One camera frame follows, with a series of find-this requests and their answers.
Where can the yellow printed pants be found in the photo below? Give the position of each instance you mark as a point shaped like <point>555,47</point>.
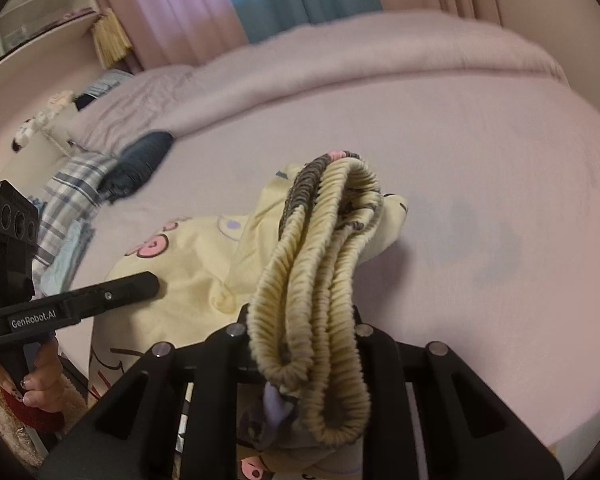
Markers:
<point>190,260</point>

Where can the pink bed sheet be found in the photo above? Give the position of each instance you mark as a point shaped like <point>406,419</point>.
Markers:
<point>480,210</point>

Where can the pink curtain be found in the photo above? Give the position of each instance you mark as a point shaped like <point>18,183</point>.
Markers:
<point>170,5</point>

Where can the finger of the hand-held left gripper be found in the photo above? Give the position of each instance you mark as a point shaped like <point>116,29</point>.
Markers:
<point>125,287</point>

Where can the black and white plush toy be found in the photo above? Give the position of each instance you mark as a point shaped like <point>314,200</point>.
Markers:
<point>30,132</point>

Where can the person's left hand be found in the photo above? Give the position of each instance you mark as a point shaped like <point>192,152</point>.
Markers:
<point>45,380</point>

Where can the pink duvet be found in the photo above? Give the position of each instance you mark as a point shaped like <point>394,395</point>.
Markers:
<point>380,45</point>

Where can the light blue cloth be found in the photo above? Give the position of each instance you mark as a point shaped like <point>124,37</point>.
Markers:
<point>65,265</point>

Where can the blue striped cloth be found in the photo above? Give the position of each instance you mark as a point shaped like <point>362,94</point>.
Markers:
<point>105,85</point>

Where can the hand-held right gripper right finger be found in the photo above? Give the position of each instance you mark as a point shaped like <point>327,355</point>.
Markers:
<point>380,360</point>

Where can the beige padded headboard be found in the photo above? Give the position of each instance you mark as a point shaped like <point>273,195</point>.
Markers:
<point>555,10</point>

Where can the white shelf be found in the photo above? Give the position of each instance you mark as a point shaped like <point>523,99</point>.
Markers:
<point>35,20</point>

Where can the navy cloth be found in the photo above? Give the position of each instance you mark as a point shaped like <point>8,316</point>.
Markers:
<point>140,160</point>

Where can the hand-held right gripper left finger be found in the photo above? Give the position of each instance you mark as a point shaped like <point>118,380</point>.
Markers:
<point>225,355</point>

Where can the plaid cloth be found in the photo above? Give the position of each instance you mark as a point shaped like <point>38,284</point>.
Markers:
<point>70,190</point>

